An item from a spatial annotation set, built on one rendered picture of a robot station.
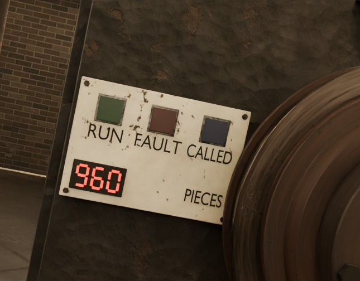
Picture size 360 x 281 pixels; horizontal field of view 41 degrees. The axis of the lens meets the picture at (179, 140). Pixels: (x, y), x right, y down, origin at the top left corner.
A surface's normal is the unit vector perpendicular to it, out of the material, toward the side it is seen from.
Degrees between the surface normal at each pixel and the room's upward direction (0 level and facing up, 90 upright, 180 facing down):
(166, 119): 90
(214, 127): 90
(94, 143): 90
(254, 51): 90
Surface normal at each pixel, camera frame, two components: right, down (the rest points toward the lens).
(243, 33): 0.09, 0.07
